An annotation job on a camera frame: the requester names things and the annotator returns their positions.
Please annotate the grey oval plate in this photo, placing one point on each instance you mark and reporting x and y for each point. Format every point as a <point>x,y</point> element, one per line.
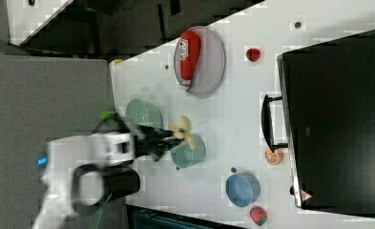
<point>210,68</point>

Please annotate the black oven door handle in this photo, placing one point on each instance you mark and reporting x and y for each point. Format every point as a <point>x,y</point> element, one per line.
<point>267,124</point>

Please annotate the red ketchup bottle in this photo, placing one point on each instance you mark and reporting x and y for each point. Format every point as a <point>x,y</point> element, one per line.
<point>189,50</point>

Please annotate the blue bowl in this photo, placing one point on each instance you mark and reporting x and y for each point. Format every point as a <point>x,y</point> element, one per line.
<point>242,189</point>

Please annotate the lower black cylinder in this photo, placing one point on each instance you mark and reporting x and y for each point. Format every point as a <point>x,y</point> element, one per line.
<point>120,182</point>

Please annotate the toy orange slice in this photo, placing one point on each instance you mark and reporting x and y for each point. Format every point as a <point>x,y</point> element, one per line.
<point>274,157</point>

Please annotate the large green bowl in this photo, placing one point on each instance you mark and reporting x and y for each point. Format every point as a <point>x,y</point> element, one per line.
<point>144,113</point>

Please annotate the green cup with handle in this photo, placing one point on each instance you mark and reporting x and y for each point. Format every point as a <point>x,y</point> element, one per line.
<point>184,156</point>

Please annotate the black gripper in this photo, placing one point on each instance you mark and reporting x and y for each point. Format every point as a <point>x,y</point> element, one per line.
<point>151,146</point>

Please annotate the green tape marker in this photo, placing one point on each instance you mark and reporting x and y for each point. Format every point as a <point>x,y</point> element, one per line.
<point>104,116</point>

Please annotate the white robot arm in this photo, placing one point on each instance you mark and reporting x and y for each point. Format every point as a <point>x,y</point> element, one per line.
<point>84,172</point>

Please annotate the toy strawberry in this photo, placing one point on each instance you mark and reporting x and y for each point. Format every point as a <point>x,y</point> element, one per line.
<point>258,215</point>

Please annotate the peeled toy banana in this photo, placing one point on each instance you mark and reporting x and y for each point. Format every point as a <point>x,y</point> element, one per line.
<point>182,131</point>

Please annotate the black toaster oven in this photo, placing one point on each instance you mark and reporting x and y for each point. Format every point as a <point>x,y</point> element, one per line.
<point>328,99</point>

